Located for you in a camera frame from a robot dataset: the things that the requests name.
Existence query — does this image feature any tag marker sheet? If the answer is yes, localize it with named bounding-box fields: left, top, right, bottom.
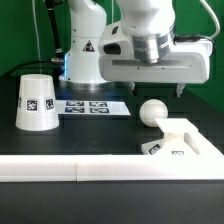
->
left=56, top=100, right=130, bottom=116

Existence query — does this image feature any black cable hose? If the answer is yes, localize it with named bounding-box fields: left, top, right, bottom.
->
left=9, top=0, right=68, bottom=76

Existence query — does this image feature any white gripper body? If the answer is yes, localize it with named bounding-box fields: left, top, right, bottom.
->
left=98, top=22, right=212, bottom=84

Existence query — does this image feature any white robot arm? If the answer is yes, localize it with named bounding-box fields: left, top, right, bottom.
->
left=59, top=0, right=213, bottom=93

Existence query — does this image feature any white lamp base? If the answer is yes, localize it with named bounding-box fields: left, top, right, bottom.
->
left=140, top=118, right=202, bottom=157

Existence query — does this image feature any white L-shaped fence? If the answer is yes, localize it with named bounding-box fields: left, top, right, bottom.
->
left=0, top=123, right=224, bottom=183

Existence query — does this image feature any white lamp bulb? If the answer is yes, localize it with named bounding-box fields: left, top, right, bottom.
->
left=139, top=99, right=168, bottom=127

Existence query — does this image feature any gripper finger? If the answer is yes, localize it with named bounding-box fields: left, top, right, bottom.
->
left=176, top=83, right=185, bottom=97
left=127, top=82, right=137, bottom=96

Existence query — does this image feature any white lamp shade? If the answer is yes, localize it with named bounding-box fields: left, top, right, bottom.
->
left=15, top=74, right=59, bottom=131

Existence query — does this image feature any thin white cable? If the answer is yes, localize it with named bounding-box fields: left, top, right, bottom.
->
left=31, top=0, right=43, bottom=61

